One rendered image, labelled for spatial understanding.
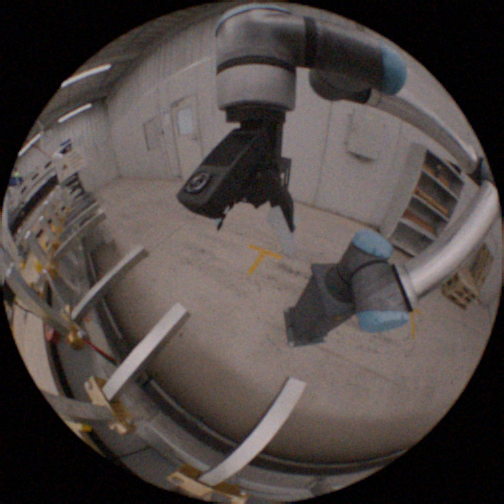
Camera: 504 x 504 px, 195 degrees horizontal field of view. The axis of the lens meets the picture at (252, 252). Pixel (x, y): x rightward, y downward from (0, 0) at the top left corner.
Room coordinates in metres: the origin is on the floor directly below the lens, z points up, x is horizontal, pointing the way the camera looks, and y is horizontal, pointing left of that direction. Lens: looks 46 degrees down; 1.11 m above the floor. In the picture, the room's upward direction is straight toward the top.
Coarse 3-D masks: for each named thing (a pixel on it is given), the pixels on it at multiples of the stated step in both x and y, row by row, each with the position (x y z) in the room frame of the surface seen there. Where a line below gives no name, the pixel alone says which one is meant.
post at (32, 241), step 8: (32, 232) 0.10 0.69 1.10; (32, 240) 0.08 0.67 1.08; (32, 248) 0.07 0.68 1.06; (40, 248) 0.10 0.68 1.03; (40, 256) 0.08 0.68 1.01; (48, 256) 0.11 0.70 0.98; (56, 280) 0.07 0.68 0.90; (64, 280) 0.09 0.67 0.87; (64, 288) 0.07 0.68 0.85; (72, 288) 0.09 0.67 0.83; (72, 296) 0.07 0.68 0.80; (80, 296) 0.09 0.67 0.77
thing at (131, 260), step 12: (132, 252) 0.24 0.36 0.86; (144, 252) 0.26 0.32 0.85; (120, 264) 0.20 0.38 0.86; (132, 264) 0.21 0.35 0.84; (108, 276) 0.15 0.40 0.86; (120, 276) 0.17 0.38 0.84; (96, 288) 0.11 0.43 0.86; (108, 288) 0.12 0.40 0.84; (84, 300) 0.06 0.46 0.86; (96, 300) 0.08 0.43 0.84; (72, 312) 0.01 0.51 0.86; (84, 312) 0.03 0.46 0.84
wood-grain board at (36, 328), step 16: (32, 256) 0.15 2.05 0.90; (32, 272) 0.02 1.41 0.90; (16, 320) -0.37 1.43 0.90; (32, 320) -0.16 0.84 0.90; (16, 336) -0.45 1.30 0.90; (32, 336) -0.21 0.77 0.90; (32, 352) -0.27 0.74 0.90; (48, 352) -0.17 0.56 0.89; (32, 368) -0.34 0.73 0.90; (48, 368) -0.21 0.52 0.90; (48, 384) -0.26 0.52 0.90; (80, 432) -0.30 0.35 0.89; (96, 448) -0.32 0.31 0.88
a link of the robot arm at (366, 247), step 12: (360, 240) 0.29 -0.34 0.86; (372, 240) 0.29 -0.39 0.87; (384, 240) 0.29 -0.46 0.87; (348, 252) 0.31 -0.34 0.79; (360, 252) 0.27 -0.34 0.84; (372, 252) 0.24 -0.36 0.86; (384, 252) 0.23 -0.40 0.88; (348, 264) 0.27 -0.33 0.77; (360, 264) 0.23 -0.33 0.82; (372, 264) 0.21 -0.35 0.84; (348, 276) 0.26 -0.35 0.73
